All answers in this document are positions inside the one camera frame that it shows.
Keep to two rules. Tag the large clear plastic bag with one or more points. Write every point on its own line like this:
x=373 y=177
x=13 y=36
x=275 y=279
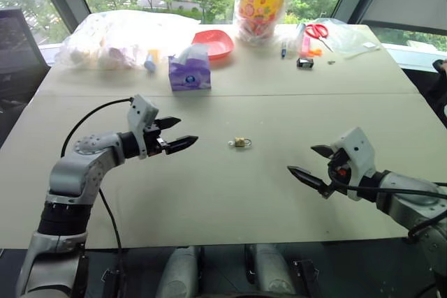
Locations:
x=104 y=33

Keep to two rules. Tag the blue and yellow glue bottle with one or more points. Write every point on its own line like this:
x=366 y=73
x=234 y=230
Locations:
x=151 y=64

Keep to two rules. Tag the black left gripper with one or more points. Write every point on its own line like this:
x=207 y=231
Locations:
x=153 y=141

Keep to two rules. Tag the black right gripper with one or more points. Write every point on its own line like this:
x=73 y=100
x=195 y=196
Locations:
x=338 y=179

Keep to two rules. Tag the purple tissue box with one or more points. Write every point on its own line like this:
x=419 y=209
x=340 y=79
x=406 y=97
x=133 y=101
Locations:
x=188 y=74

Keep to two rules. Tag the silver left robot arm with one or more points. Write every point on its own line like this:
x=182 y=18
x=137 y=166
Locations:
x=77 y=172

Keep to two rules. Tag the pink eraser stick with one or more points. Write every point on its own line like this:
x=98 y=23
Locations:
x=306 y=45

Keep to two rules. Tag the red plastic bowl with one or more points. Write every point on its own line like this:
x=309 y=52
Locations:
x=216 y=41

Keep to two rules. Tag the crumpled clear plastic bag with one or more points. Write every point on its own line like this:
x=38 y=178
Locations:
x=349 y=38

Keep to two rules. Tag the small brass padlock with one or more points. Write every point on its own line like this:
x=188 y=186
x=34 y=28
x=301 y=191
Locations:
x=241 y=142

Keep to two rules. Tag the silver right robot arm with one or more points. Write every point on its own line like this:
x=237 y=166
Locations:
x=405 y=197

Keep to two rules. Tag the small orange clip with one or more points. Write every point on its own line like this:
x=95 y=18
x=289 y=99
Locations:
x=316 y=52

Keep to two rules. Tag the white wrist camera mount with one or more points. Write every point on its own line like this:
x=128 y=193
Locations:
x=140 y=113
x=359 y=151

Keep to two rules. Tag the black chair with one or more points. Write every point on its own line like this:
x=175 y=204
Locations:
x=438 y=92

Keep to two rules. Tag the black computer monitor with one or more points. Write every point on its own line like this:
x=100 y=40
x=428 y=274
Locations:
x=17 y=43

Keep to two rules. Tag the grey rounded robot leg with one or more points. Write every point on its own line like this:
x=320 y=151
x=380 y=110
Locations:
x=181 y=273
x=272 y=270

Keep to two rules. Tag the small black box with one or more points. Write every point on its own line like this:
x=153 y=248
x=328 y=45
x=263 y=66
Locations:
x=305 y=63

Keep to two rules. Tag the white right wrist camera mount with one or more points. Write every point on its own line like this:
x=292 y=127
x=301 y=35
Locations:
x=359 y=151

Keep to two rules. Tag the candy jar with orange lid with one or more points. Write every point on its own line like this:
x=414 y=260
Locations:
x=260 y=1

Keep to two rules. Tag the blue pen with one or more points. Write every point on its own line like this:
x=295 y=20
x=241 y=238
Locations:
x=284 y=50

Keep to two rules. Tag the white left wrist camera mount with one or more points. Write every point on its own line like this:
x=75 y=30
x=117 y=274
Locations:
x=140 y=113

